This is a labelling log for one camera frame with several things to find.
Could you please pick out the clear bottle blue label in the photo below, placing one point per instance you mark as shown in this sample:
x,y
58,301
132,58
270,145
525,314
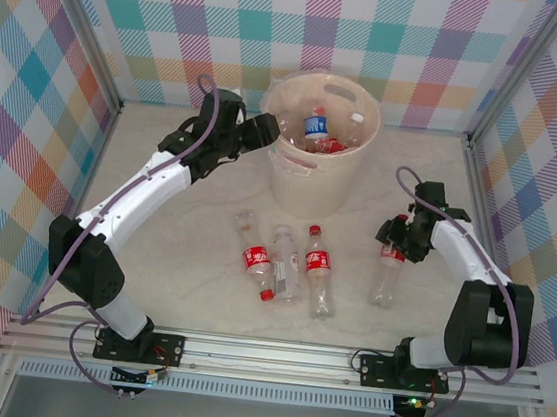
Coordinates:
x,y
316,126

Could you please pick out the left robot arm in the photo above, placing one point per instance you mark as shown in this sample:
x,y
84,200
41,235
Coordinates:
x,y
124,196

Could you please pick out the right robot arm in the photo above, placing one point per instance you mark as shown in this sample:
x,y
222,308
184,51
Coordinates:
x,y
460,249

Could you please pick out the beige plastic bin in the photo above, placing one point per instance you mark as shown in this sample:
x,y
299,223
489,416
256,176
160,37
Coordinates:
x,y
310,192

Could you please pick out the clear bottle white cap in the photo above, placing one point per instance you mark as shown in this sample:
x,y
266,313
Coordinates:
x,y
354,118

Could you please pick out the clear bottle white label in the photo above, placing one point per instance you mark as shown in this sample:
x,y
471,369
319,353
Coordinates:
x,y
285,270

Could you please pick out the small black connector module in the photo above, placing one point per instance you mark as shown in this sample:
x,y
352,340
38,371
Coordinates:
x,y
411,410
136,377

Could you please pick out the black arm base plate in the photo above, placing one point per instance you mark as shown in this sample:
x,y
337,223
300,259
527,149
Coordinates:
x,y
376,370
169,349

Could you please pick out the aluminium frame post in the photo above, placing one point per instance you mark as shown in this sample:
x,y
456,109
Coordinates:
x,y
85,25
518,70

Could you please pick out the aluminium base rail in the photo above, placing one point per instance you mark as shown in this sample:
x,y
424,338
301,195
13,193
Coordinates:
x,y
266,358

